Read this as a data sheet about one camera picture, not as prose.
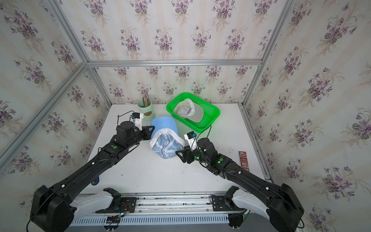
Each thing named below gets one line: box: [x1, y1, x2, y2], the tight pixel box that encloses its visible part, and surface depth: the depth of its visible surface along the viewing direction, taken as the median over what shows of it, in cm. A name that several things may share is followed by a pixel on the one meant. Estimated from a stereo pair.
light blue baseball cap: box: [149, 116, 186, 160], surface depth 80 cm
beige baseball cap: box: [173, 98, 204, 123], surface depth 116 cm
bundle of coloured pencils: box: [142, 94, 150, 107], surface depth 103 cm
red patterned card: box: [238, 150, 250, 172], surface depth 91 cm
